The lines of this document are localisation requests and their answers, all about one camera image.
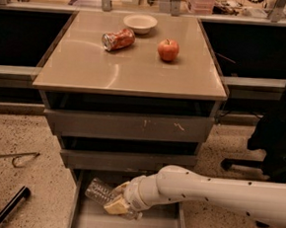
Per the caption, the pink plastic container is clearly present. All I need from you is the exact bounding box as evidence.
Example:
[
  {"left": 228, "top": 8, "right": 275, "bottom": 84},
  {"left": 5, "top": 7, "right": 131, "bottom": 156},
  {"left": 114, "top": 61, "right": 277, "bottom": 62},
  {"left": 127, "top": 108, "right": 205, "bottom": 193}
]
[{"left": 186, "top": 0, "right": 215, "bottom": 15}]

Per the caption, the crushed orange soda can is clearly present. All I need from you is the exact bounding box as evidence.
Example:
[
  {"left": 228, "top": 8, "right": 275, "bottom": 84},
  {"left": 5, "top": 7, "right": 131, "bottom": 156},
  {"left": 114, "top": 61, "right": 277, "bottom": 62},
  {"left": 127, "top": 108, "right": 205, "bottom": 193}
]
[{"left": 102, "top": 29, "right": 135, "bottom": 51}]

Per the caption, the open bottom grey drawer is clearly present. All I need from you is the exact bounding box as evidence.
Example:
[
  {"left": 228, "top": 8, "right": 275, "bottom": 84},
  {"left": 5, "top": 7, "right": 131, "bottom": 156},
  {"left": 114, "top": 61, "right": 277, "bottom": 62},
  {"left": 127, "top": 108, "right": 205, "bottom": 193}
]
[{"left": 68, "top": 170, "right": 185, "bottom": 228}]

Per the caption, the black chair leg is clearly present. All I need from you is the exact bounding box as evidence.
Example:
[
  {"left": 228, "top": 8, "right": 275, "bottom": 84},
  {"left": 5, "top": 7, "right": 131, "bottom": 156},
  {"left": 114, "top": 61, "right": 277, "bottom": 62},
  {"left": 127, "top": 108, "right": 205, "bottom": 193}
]
[{"left": 0, "top": 186, "right": 31, "bottom": 223}]

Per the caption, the top grey drawer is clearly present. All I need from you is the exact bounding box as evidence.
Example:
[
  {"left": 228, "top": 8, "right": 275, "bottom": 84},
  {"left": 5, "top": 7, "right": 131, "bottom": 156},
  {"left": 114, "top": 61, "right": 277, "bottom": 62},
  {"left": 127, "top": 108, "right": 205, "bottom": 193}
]
[{"left": 45, "top": 110, "right": 214, "bottom": 143}]

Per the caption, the clear plastic water bottle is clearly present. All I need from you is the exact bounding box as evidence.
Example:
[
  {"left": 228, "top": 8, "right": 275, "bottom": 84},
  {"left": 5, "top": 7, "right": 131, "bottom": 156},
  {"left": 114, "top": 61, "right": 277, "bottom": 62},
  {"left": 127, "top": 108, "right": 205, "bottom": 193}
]
[{"left": 85, "top": 178, "right": 142, "bottom": 220}]

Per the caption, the metal hook rod on floor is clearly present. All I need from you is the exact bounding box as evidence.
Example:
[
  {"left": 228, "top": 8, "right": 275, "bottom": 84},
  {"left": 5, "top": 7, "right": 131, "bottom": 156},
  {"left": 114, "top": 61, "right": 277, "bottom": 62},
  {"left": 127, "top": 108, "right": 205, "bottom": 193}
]
[{"left": 0, "top": 152, "right": 40, "bottom": 167}]

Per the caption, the black office chair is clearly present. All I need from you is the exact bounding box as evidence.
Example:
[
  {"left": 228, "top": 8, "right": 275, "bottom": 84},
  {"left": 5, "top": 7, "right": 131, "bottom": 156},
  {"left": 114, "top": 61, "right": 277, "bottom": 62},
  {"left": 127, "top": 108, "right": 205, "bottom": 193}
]
[{"left": 216, "top": 23, "right": 286, "bottom": 228}]

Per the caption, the middle grey drawer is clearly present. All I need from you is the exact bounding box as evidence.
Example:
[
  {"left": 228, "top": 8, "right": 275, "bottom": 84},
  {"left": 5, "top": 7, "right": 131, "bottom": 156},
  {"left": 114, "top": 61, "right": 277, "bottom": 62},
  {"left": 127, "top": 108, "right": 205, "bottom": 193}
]
[{"left": 60, "top": 149, "right": 197, "bottom": 173}]

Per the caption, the white paper bowl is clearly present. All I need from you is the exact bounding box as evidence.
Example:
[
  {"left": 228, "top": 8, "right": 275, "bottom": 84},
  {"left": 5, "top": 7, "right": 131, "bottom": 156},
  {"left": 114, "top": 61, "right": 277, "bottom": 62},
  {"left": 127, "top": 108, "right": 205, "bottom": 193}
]
[{"left": 123, "top": 14, "right": 157, "bottom": 35}]

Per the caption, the grey drawer cabinet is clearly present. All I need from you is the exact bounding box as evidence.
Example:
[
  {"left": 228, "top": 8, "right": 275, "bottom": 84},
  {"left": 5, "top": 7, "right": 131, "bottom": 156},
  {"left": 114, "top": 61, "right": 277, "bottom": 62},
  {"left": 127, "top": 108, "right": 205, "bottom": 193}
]
[{"left": 21, "top": 4, "right": 235, "bottom": 228}]

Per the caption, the red apple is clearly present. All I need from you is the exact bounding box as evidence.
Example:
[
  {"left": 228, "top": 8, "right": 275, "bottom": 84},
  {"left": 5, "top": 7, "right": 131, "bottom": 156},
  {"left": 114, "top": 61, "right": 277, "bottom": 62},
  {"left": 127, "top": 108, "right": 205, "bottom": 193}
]
[{"left": 157, "top": 38, "right": 179, "bottom": 62}]

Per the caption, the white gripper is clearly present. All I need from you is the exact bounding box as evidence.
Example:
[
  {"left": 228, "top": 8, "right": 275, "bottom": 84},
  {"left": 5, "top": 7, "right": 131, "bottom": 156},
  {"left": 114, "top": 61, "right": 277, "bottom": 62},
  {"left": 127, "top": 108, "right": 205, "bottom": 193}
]
[{"left": 104, "top": 176, "right": 153, "bottom": 215}]

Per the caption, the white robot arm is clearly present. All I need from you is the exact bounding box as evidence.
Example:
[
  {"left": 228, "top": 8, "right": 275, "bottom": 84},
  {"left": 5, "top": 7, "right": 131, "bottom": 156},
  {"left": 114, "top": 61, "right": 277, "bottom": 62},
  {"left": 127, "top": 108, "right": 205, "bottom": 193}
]
[{"left": 104, "top": 166, "right": 286, "bottom": 228}]

